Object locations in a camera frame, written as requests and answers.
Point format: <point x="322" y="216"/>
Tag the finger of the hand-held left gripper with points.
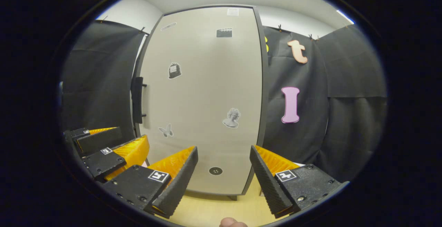
<point x="103" y="161"/>
<point x="100" y="140"/>

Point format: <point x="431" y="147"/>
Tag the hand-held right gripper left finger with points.
<point x="179" y="182"/>

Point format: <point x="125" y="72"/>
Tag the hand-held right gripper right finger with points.
<point x="267" y="182"/>

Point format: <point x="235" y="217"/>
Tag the black backdrop cloth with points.
<point x="100" y="78"/>
<point x="345" y="116"/>

